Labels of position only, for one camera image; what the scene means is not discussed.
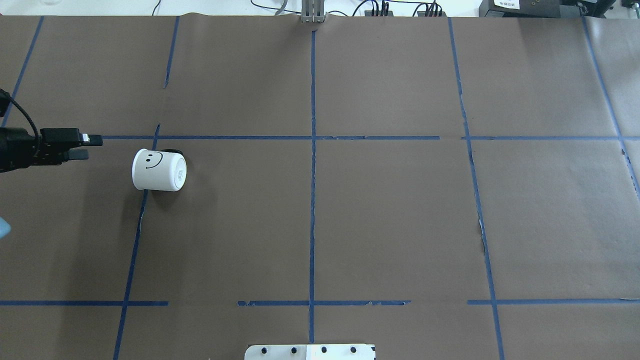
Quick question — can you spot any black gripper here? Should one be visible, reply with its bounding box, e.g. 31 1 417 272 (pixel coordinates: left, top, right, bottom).
0 127 104 173

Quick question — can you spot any white smiley mug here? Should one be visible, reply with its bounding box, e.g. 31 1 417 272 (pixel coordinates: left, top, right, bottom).
131 148 187 192

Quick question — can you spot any brown paper table cover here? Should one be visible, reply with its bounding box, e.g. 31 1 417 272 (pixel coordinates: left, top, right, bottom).
1 13 639 360

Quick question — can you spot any black box with label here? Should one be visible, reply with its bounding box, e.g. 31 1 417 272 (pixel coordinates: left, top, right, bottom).
478 0 562 18

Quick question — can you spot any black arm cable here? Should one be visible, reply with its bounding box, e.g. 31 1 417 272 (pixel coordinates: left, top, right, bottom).
0 89 41 151

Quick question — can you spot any aluminium frame post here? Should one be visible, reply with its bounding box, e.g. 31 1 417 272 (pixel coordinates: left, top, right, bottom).
300 0 326 23

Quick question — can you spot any white camera pillar with base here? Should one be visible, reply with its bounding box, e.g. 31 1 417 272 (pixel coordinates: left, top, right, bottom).
244 343 377 360

